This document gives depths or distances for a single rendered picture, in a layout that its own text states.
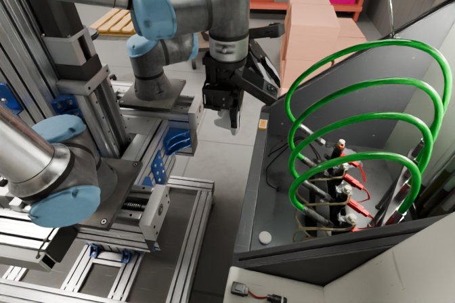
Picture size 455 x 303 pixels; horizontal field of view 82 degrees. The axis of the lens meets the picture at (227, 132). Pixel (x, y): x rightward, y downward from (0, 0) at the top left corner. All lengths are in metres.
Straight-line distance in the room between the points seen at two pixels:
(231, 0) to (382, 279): 0.52
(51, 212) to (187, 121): 0.69
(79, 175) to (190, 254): 1.06
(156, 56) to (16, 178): 0.64
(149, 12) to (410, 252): 0.53
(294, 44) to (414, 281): 2.29
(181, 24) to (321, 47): 2.25
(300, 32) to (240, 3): 2.10
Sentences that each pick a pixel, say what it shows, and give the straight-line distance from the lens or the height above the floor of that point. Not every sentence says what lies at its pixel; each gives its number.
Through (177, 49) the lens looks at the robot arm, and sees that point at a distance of 1.05.
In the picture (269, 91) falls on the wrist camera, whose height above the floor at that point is 1.34.
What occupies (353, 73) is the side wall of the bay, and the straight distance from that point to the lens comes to 1.06.
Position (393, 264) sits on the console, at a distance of 0.54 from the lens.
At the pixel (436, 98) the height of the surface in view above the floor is 1.34.
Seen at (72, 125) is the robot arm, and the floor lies 1.27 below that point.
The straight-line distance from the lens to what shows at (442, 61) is 0.73.
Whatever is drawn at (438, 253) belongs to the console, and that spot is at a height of 1.29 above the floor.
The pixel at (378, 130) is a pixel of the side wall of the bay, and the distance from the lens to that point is 1.24.
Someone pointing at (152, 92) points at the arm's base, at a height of 1.07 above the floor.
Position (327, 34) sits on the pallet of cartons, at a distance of 2.59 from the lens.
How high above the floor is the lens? 1.64
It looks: 42 degrees down
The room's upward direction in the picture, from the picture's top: straight up
